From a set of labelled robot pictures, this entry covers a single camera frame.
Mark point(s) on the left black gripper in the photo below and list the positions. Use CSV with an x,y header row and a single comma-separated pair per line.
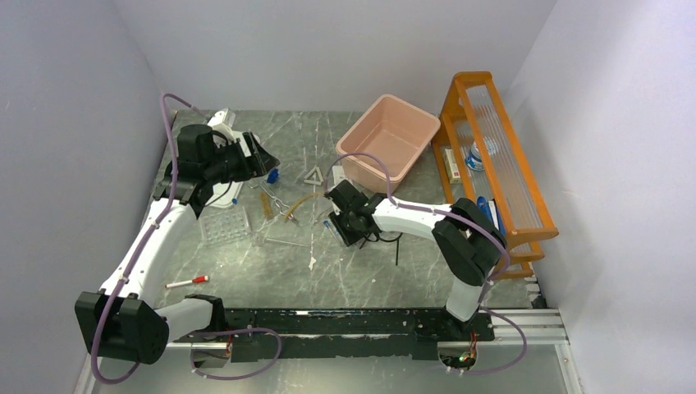
x,y
260,162

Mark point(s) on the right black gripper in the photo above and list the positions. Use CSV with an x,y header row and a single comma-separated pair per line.
x,y
349,238

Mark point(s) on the black iron ring stand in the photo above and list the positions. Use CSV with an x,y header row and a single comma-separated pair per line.
x,y
394,242

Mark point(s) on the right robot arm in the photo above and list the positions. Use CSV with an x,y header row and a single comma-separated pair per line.
x,y
467,239

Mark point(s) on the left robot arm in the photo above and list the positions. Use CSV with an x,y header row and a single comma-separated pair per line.
x,y
118,321

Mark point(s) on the blue plastic clip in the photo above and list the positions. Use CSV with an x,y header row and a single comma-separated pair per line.
x,y
273,176

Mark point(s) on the tan bottle brush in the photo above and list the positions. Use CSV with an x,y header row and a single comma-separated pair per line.
x,y
266,206

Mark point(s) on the white paper packet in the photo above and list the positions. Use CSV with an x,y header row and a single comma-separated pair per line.
x,y
338,175

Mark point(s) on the metal crucible tongs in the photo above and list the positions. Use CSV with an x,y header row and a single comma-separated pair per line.
x,y
265,188

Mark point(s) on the yellow rubber tube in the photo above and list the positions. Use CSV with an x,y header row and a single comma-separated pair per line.
x,y
291,210

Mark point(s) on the white plastic tray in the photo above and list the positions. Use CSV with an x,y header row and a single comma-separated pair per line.
x,y
224,193

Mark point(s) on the clear well plate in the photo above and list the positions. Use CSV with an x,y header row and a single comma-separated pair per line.
x,y
224,226

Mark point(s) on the glass stirring rod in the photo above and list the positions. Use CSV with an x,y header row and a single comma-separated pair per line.
x,y
273,241

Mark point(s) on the pink plastic bin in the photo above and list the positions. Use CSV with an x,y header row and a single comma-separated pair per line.
x,y
388,139

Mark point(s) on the small white box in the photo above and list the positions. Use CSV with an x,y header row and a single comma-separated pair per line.
x,y
452,169

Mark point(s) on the red white marker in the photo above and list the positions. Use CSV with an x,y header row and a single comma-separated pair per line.
x,y
195,280

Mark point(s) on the white blue bottle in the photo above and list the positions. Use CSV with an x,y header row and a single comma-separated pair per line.
x,y
473,159

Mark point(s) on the blue pen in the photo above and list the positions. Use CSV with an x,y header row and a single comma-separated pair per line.
x,y
490,210

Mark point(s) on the orange wooden rack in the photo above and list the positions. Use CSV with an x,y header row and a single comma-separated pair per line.
x,y
473,110

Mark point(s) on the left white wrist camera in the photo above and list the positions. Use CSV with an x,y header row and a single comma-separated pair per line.
x,y
221,121

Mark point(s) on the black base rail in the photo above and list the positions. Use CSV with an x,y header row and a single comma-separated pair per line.
x,y
420,333

